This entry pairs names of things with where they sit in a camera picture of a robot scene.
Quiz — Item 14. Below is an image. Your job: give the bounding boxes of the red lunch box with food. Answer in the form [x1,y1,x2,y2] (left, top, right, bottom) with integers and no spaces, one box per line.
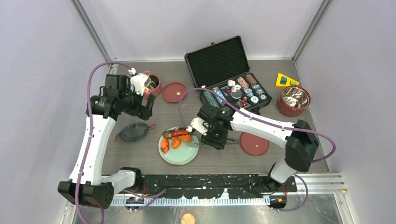
[143,71,163,99]

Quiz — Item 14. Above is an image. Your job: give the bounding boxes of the orange food piece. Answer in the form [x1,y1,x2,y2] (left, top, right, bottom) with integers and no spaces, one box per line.
[178,134,192,142]

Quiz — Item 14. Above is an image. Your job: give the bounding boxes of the light green ceramic plate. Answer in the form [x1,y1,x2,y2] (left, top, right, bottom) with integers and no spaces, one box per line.
[158,126,199,166]

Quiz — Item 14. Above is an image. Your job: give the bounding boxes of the red lunch box lid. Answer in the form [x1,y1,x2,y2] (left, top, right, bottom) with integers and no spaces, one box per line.
[239,132,269,156]
[162,82,187,103]

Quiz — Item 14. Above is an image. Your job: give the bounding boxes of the red sea cucumber toy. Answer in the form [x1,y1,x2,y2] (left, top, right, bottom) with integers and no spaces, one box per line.
[171,129,191,138]

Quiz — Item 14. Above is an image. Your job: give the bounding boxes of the red steel-lined lunch box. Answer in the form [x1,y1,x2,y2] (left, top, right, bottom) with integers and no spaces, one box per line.
[276,85,311,117]

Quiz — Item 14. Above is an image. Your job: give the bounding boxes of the metal tongs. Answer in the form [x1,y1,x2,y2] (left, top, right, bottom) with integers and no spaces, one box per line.
[197,138,240,147]

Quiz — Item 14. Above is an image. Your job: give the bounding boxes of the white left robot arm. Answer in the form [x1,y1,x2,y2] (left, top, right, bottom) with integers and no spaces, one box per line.
[57,73,155,209]

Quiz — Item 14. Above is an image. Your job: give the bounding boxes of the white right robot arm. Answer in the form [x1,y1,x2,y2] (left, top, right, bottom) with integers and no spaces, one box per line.
[187,103,319,192]

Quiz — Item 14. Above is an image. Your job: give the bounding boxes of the black poker chip case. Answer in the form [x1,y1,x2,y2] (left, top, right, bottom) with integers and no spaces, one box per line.
[184,35,272,114]

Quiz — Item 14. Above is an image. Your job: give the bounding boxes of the yellow triangular toy block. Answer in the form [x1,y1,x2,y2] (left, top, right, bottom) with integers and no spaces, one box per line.
[275,73,300,88]

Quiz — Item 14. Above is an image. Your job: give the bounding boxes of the round beige object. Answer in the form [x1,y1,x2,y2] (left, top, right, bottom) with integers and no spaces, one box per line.
[181,213,196,224]

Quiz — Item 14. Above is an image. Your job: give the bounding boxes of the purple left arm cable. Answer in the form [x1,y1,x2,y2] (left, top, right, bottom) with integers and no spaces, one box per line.
[74,61,168,224]

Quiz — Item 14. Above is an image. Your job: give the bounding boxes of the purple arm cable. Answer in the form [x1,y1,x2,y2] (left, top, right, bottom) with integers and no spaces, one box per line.
[177,88,337,213]
[74,61,168,224]

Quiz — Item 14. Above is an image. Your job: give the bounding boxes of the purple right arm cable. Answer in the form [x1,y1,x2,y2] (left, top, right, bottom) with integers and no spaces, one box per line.
[177,88,337,213]

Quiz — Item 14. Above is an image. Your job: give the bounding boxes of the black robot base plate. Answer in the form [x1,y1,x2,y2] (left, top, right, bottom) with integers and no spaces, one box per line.
[127,174,297,199]

